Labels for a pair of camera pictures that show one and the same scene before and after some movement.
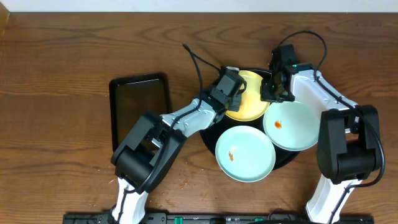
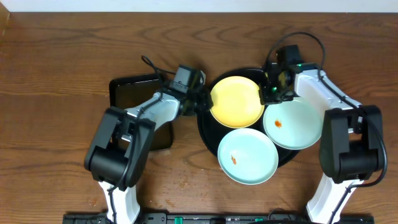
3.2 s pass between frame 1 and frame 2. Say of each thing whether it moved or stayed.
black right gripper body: stayed
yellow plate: moved
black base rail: stayed
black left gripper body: moved
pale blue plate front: stayed
